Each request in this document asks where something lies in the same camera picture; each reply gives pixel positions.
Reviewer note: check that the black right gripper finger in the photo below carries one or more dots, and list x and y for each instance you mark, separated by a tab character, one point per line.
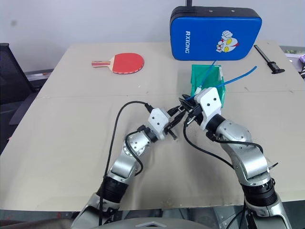
184	99
184	107

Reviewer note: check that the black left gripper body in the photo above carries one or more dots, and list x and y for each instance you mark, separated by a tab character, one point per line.
170	131

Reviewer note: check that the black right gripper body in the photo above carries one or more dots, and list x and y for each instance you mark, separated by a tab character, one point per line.
194	114

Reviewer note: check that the white coupler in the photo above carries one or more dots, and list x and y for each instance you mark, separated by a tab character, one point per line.
199	90

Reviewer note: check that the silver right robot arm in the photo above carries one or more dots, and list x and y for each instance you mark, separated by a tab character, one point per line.
250	162

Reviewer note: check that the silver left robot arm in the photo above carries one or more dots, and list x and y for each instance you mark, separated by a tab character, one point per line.
124	164

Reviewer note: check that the green bin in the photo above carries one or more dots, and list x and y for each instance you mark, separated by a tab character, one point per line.
205	78

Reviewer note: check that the blue kick pad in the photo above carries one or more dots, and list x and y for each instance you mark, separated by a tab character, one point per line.
202	35

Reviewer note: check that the red table tennis paddle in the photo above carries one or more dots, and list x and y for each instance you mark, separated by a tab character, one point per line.
126	62

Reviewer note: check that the black caliper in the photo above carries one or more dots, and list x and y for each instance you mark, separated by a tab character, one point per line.
271	63

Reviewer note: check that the grey robot torso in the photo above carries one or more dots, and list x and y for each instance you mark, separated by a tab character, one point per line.
152	224

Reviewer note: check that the black pole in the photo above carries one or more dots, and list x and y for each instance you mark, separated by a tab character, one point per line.
189	3

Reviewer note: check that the striped object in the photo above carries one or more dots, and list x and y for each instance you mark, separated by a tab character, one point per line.
303	72

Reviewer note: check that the purple object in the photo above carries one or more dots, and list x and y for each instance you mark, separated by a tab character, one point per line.
303	58

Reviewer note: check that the black mesh chair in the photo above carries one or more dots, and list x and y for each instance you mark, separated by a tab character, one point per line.
12	78

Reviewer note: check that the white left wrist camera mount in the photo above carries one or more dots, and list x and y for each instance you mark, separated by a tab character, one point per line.
157	120

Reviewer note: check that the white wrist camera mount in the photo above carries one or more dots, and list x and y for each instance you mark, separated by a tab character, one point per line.
157	120
209	102

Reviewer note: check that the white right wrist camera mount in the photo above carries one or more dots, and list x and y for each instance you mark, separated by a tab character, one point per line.
209	102

